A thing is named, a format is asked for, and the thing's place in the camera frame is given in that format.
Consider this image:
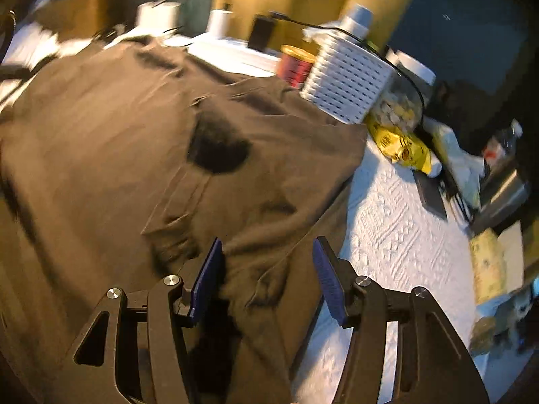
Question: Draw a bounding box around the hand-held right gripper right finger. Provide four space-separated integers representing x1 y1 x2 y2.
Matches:
312 236 491 404

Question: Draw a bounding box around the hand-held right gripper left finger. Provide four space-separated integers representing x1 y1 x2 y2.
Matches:
59 237 224 404

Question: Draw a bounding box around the brown printed t-shirt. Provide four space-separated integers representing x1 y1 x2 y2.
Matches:
0 36 369 404

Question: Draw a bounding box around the black phone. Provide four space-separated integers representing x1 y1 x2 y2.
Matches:
413 168 449 220

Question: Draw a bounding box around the yellow snack packet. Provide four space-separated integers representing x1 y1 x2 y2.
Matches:
366 115 443 177

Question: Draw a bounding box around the yellow box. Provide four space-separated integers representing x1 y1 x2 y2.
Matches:
468 229 508 304

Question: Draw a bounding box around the white plastic packet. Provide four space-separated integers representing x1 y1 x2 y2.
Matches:
425 118 485 211

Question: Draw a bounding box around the glass jar with white lid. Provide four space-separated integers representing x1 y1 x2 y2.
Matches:
371 48 436 131

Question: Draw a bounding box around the steel flask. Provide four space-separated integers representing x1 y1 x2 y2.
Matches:
472 168 531 228

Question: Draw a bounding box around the white perforated basket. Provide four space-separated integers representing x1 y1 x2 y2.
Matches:
300 27 399 125

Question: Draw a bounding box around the red can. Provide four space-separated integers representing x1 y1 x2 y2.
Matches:
276 45 317 90

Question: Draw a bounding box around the clear water bottle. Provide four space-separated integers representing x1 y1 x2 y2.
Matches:
482 120 525 177

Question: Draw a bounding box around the white power strip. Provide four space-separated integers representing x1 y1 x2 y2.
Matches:
191 36 283 64

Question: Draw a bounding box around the crumpled tissue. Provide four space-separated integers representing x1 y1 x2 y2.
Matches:
302 21 350 45

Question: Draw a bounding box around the black power adapter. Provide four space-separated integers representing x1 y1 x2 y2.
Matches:
248 14 274 51

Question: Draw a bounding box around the white charger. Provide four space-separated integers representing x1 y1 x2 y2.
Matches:
206 8 234 36

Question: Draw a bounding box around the white and blue bottle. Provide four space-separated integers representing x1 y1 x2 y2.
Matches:
339 3 375 36

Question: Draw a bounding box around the white desk lamp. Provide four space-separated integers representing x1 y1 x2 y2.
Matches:
137 2 182 30

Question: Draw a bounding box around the cardboard box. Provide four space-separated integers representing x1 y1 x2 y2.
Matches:
36 0 127 43

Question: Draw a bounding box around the black cable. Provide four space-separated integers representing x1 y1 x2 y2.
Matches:
267 10 426 129

